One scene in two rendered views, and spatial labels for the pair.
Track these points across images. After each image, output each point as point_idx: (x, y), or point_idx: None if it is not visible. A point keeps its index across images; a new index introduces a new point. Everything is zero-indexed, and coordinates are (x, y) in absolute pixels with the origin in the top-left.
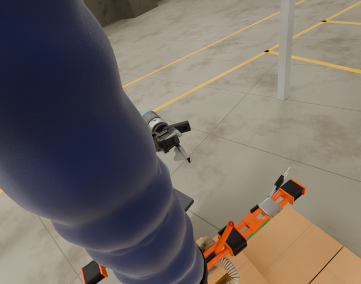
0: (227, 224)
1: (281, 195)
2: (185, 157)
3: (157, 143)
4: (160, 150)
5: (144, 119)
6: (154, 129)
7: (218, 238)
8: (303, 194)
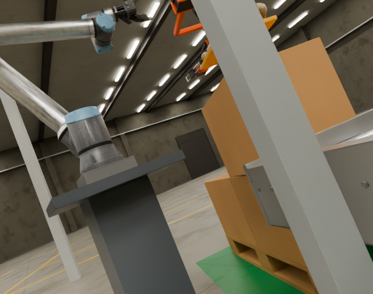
0: (203, 28)
1: (200, 70)
2: (148, 17)
3: (123, 10)
4: (112, 45)
5: (93, 11)
6: (112, 8)
7: (208, 45)
8: (206, 73)
